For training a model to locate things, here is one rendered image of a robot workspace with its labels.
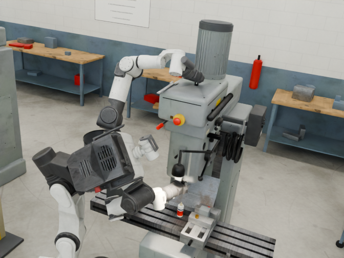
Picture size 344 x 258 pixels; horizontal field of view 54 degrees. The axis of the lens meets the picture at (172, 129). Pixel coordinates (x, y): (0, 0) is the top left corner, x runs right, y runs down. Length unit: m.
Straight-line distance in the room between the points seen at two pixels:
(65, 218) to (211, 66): 1.18
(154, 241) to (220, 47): 1.26
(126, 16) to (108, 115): 5.23
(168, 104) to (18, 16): 6.98
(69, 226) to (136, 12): 5.24
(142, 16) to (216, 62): 4.75
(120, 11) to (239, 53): 2.41
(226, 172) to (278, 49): 3.84
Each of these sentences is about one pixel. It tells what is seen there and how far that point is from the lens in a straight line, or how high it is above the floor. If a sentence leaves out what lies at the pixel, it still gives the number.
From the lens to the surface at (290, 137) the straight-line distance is 5.78.
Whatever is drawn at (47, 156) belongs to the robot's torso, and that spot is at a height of 1.54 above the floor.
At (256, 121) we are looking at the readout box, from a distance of 2.10.
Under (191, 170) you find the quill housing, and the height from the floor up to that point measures 1.41.
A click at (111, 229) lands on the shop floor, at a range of 3.72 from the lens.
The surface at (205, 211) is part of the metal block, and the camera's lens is 2.20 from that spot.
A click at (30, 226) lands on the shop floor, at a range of 3.86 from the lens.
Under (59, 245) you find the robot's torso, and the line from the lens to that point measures 2.06.
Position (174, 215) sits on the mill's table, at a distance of 2.36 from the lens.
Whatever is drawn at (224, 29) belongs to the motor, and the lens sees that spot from 2.00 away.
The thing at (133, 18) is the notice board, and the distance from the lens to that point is 6.78.
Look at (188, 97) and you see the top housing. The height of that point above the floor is 1.88.
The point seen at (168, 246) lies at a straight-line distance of 2.25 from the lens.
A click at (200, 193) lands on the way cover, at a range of 2.54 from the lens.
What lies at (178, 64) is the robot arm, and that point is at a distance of 1.67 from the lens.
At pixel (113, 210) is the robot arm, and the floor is 1.29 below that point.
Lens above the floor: 2.42
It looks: 24 degrees down
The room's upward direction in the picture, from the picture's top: 6 degrees clockwise
